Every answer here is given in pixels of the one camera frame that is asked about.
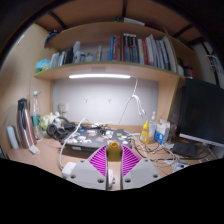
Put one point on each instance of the small white adapter block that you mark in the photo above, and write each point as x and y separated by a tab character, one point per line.
34	149

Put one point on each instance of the black headphones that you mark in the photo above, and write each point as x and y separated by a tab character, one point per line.
52	130

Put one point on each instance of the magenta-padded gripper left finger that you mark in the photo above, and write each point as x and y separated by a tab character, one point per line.
86	173

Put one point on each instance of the small wall hook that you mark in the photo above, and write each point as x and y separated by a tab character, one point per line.
86	99
109	99

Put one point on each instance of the yellow squeeze bottle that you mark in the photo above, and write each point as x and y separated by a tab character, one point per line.
144	136

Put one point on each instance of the blue and white box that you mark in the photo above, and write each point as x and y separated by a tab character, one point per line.
161	133

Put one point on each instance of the white wall socket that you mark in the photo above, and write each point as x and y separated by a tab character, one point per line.
63	108

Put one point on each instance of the clear green-label water bottle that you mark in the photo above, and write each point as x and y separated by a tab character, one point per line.
36	120

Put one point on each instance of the wooden shelf unit with books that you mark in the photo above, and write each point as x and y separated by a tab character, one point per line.
110	68

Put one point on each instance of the black sticker-covered laptop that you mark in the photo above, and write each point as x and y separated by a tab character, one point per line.
86	138

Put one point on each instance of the grey laptop stand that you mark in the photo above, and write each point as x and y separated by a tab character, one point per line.
76	147

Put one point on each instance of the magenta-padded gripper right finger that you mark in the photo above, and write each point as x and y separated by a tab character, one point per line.
140	173

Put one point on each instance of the yellow charger block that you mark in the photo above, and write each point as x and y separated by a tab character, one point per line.
114	151

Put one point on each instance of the white LED light bar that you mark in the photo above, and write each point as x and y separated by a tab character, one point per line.
100	76

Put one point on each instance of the black computer monitor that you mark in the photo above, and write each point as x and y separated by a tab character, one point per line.
203	113

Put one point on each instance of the flat black device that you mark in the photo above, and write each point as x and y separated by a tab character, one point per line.
185	149

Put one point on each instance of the pink metallic thermos flask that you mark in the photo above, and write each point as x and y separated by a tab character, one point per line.
26	130

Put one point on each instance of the clear pump sanitizer bottle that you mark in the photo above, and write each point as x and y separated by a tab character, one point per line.
152	128

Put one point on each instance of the white oblong case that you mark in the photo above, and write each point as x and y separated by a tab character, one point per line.
12	137

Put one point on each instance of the white and green plush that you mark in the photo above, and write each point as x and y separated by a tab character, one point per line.
46	121

